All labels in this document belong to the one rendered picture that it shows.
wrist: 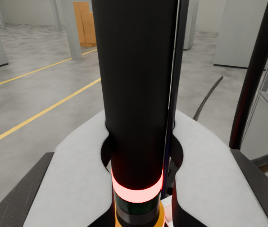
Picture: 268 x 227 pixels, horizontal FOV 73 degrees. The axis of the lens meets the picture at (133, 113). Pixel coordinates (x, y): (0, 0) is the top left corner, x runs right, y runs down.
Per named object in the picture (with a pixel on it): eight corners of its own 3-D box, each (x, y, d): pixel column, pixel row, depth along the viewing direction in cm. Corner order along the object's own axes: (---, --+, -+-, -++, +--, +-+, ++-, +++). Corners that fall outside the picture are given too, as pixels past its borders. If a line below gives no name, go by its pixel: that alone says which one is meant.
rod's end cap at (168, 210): (171, 208, 19) (173, 197, 18) (183, 226, 18) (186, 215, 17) (155, 216, 19) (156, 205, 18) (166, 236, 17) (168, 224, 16)
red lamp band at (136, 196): (147, 156, 15) (147, 145, 14) (171, 190, 12) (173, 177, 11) (106, 171, 13) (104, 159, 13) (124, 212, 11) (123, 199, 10)
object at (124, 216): (146, 178, 16) (146, 168, 15) (168, 212, 13) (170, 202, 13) (109, 193, 15) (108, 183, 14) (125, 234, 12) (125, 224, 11)
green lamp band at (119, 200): (146, 168, 15) (147, 157, 15) (170, 202, 13) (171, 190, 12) (108, 183, 14) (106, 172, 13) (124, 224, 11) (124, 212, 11)
